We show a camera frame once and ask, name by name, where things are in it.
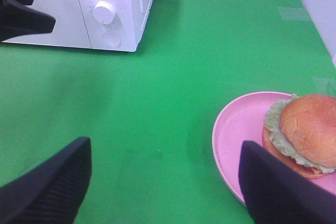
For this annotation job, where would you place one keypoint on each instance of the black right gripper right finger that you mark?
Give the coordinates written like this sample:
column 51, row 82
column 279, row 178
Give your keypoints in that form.
column 274, row 193

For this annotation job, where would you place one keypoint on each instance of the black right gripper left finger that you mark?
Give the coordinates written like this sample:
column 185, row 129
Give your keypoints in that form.
column 53, row 191

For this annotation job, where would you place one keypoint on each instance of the white microwave knob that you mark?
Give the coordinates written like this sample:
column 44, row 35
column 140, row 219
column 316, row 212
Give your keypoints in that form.
column 104, row 12

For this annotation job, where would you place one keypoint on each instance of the white microwave oven body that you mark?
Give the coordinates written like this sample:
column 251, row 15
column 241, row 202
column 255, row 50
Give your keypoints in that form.
column 129, row 23

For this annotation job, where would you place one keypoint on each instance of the burger with lettuce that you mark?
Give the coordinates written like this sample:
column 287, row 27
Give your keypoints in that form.
column 300, row 132

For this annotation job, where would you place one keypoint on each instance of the round white door button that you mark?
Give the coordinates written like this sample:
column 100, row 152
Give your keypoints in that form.
column 111, row 39

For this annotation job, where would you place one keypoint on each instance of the white microwave door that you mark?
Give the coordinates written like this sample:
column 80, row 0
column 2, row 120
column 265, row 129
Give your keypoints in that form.
column 69, row 29

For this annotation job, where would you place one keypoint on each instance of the pink round plate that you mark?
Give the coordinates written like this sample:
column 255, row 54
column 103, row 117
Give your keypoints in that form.
column 240, row 120

